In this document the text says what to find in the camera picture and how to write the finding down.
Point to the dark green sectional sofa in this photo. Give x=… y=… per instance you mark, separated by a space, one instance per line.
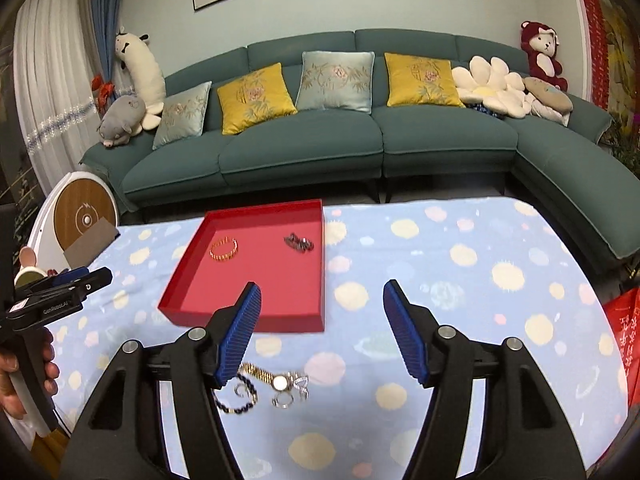
x=592 y=195

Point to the grey green embroidered cushion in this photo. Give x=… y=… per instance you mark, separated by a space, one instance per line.
x=336 y=81
x=183 y=115

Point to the white round wooden-faced device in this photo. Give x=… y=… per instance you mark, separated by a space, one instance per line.
x=75 y=204

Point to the grey green embroidered cushion left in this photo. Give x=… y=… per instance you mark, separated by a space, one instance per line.
x=183 y=115

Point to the red monkey plush toy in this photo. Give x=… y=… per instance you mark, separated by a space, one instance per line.
x=540 y=42

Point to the blue planet print tablecloth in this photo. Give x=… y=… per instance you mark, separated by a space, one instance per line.
x=491 y=268

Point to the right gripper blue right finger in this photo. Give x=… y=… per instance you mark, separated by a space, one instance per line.
x=406 y=331

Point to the red curtain tie ornament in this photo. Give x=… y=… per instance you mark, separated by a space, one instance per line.
x=103 y=93

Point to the red shallow tray box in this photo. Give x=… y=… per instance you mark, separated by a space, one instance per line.
x=281 y=249

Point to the beige round cushion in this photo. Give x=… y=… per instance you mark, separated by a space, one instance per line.
x=548 y=95

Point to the white cow plush bolster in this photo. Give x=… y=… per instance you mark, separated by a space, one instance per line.
x=137 y=59

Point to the yellow embroidered cushion left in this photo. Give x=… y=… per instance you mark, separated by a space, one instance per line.
x=257 y=97

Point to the grey green embroidered cushion right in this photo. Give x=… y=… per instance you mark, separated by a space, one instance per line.
x=336 y=81

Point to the yellow embroidered cushion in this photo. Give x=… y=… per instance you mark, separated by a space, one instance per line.
x=415 y=80
x=257 y=97

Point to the brown cardboard sheet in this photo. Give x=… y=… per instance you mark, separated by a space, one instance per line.
x=91 y=244

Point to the gold wrist watch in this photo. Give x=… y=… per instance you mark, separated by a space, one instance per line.
x=279 y=382

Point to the gold chain bangle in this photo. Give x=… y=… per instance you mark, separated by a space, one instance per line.
x=223 y=248

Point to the grey pig plush toy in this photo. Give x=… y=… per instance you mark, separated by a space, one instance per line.
x=122 y=121

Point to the blue curtain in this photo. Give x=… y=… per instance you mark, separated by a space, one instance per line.
x=104 y=17

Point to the yellow embroidered cushion right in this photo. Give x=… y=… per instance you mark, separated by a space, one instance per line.
x=415 y=80

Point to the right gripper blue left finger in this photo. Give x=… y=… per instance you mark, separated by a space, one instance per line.
x=233 y=327

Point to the white sheer curtain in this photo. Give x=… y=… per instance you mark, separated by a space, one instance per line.
x=52 y=84

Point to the red wall scroll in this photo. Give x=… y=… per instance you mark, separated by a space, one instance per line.
x=597 y=52

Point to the white flower shaped pillow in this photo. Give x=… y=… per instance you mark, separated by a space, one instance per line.
x=492 y=85

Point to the red plastic bag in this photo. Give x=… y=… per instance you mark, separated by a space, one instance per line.
x=623 y=316

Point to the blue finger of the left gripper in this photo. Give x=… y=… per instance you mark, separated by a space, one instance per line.
x=69 y=276
x=92 y=281

